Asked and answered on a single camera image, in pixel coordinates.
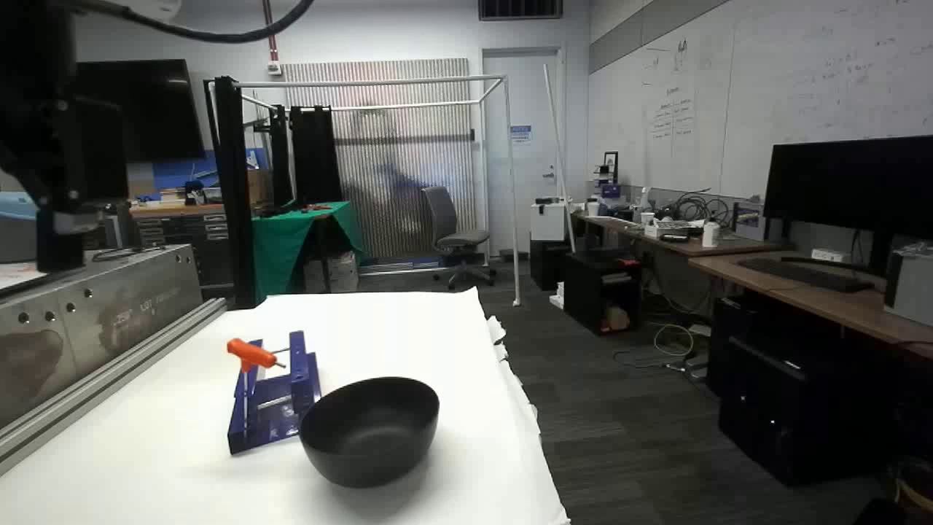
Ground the black overhead cable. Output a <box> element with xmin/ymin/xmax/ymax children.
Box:
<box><xmin>69</xmin><ymin>0</ymin><xmax>318</xmax><ymax>47</ymax></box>

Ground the black computer monitor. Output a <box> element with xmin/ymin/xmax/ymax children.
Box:
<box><xmin>762</xmin><ymin>132</ymin><xmax>933</xmax><ymax>276</ymax></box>

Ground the black upright panel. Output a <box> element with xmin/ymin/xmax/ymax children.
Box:
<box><xmin>289</xmin><ymin>101</ymin><xmax>348</xmax><ymax>209</ymax></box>

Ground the wooden desk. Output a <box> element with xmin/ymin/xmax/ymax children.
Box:
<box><xmin>687</xmin><ymin>249</ymin><xmax>933</xmax><ymax>365</ymax></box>

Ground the white pipe frame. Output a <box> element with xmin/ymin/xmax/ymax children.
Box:
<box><xmin>237</xmin><ymin>74</ymin><xmax>524</xmax><ymax>310</ymax></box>

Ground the blue plastic tool rack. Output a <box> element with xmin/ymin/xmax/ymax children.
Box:
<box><xmin>225</xmin><ymin>330</ymin><xmax>323</xmax><ymax>457</ymax></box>

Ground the ceiling air vent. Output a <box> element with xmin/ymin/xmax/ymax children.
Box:
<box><xmin>476</xmin><ymin>0</ymin><xmax>566</xmax><ymax>23</ymax></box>

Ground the black wall television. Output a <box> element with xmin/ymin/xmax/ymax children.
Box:
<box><xmin>72</xmin><ymin>55</ymin><xmax>208</xmax><ymax>165</ymax></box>

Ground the white door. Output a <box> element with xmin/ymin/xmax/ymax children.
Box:
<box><xmin>480</xmin><ymin>47</ymin><xmax>566</xmax><ymax>260</ymax></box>

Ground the orange handle screwdriver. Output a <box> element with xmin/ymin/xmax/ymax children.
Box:
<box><xmin>225</xmin><ymin>336</ymin><xmax>289</xmax><ymax>373</ymax></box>

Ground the black bowl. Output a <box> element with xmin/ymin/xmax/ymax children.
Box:
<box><xmin>297</xmin><ymin>377</ymin><xmax>442</xmax><ymax>489</ymax></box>

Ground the black upright post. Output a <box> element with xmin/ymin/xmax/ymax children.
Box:
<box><xmin>202</xmin><ymin>74</ymin><xmax>263</xmax><ymax>313</ymax></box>

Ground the white box device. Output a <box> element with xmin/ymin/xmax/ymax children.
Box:
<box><xmin>880</xmin><ymin>243</ymin><xmax>933</xmax><ymax>330</ymax></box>

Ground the wall whiteboard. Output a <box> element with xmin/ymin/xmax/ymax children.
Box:
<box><xmin>585</xmin><ymin>0</ymin><xmax>933</xmax><ymax>228</ymax></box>

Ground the grey office chair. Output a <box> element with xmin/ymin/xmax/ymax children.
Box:
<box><xmin>422</xmin><ymin>184</ymin><xmax>499</xmax><ymax>292</ymax></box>

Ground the cable bundle on floor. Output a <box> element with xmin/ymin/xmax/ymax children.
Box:
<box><xmin>651</xmin><ymin>317</ymin><xmax>719</xmax><ymax>380</ymax></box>

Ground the white table cover sheet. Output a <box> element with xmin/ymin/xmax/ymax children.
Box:
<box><xmin>0</xmin><ymin>285</ymin><xmax>574</xmax><ymax>525</ymax></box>

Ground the person in dark clothes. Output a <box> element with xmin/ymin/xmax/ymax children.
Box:
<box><xmin>348</xmin><ymin>109</ymin><xmax>436</xmax><ymax>268</ymax></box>

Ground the small black cabinet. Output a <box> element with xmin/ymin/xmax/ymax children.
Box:
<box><xmin>560</xmin><ymin>249</ymin><xmax>645</xmax><ymax>338</ymax></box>

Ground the cluttered long workbench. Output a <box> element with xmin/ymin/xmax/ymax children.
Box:
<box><xmin>571</xmin><ymin>206</ymin><xmax>792</xmax><ymax>263</ymax></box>

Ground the grey metal rail base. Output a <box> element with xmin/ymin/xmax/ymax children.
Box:
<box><xmin>0</xmin><ymin>243</ymin><xmax>231</xmax><ymax>475</ymax></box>

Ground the green cloth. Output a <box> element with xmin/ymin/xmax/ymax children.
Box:
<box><xmin>250</xmin><ymin>199</ymin><xmax>371</xmax><ymax>300</ymax></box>

